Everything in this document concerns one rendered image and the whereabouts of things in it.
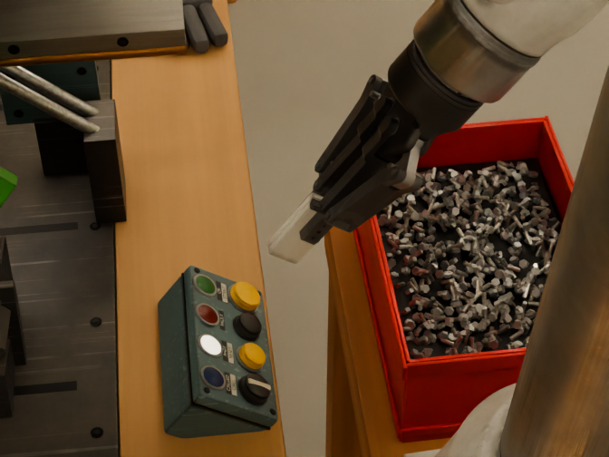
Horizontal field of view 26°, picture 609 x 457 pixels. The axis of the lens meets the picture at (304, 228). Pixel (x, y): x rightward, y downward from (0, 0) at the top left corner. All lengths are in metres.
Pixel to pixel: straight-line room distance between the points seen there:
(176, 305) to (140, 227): 0.15
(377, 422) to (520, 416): 0.56
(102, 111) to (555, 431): 0.70
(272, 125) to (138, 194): 1.47
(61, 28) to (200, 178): 0.26
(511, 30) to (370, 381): 0.45
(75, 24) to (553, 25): 0.43
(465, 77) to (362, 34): 2.05
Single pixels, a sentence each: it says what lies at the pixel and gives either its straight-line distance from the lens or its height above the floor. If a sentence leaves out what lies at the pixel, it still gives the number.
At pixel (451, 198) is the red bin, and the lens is 1.36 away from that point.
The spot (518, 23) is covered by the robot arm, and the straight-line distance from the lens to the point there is 0.98.
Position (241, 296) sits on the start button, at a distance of 1.18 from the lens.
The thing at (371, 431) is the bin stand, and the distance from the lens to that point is 1.26.
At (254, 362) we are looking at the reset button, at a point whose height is 0.94.
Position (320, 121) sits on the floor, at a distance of 2.80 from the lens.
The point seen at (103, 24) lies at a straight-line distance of 1.18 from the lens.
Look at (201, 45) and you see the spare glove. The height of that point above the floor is 0.92.
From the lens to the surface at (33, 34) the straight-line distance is 1.18.
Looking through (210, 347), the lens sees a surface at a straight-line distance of 1.13.
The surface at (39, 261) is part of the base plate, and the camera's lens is 1.29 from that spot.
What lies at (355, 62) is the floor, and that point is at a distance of 2.96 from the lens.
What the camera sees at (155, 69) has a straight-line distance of 1.49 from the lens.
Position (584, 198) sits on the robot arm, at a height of 1.43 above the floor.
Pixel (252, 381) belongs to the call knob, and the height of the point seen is 0.94.
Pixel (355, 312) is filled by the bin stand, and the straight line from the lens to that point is 1.36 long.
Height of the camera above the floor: 1.82
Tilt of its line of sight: 45 degrees down
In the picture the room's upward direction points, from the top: straight up
